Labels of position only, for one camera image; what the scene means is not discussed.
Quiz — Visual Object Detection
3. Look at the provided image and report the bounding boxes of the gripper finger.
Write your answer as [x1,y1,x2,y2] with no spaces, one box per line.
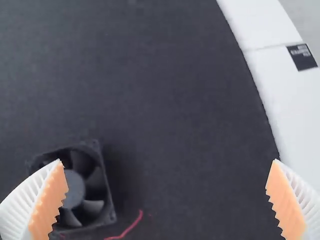
[0,158,70,240]
[264,158,320,240]

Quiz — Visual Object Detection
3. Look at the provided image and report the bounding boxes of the black square fan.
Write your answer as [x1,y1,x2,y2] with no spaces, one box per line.
[25,138,154,240]

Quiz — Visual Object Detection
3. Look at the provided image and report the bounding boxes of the black label sticker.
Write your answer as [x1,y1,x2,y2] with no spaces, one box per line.
[285,44,319,73]

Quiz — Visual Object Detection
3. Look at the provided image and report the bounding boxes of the black mat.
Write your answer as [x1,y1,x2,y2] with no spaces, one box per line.
[0,0,285,240]

